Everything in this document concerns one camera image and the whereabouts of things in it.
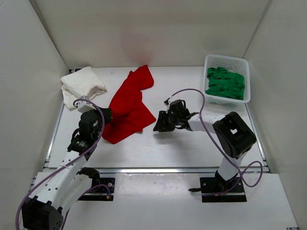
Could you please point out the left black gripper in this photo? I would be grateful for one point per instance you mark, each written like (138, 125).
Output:
(107, 112)

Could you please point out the red t shirt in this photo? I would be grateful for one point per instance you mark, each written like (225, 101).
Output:
(129, 114)

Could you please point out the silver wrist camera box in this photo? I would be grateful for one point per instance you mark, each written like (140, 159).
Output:
(84, 106)

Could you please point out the white t shirt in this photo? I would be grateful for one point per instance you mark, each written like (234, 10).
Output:
(83, 82)

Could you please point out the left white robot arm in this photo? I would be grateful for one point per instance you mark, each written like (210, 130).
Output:
(49, 202)

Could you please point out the white plastic basket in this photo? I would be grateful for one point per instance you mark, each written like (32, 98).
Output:
(232, 64)

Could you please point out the green t shirt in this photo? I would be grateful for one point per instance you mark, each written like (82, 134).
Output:
(223, 83)

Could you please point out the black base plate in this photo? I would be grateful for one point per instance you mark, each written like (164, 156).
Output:
(105, 192)
(212, 192)

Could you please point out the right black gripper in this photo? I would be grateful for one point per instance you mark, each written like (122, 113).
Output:
(162, 125)

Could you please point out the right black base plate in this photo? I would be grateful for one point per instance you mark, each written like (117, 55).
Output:
(212, 192)

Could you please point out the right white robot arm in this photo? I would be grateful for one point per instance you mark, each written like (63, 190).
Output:
(234, 135)

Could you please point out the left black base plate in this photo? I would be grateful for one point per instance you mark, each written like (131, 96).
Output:
(105, 192)

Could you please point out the aluminium rail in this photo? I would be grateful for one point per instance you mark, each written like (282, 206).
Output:
(164, 170)

